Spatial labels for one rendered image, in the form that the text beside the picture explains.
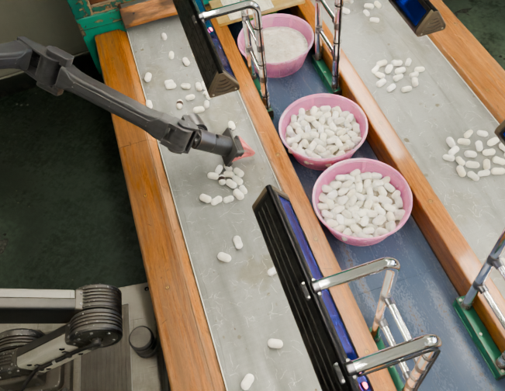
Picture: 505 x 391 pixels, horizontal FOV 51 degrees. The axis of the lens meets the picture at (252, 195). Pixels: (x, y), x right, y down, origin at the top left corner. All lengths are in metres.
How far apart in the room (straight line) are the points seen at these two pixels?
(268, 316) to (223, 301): 0.12
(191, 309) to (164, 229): 0.25
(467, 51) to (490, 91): 0.19
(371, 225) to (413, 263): 0.15
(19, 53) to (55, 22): 1.56
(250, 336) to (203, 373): 0.14
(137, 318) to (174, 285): 0.34
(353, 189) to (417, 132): 0.29
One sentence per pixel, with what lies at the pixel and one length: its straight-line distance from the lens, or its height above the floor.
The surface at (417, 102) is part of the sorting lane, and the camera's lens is 1.74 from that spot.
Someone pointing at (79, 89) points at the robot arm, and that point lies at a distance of 1.47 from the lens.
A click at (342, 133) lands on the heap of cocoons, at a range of 1.63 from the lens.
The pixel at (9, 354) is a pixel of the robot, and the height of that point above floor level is 0.65.
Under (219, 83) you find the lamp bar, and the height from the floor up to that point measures 1.08.
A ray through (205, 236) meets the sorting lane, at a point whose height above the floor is 0.74.
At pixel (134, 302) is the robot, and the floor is 0.47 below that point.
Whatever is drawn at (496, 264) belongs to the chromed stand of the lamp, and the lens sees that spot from 1.18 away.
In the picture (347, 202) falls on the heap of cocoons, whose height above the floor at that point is 0.73.
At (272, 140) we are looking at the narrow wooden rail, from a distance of 1.58.
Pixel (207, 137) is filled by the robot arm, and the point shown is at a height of 0.89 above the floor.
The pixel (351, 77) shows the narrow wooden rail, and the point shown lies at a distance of 1.76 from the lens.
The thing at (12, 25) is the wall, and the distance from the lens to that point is 3.05.
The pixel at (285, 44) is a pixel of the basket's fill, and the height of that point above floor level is 0.73.
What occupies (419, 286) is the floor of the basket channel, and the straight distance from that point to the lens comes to 1.45.
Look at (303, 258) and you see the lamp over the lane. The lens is 0.97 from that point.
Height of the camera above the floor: 1.97
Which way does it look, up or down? 55 degrees down
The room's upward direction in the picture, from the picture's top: 10 degrees counter-clockwise
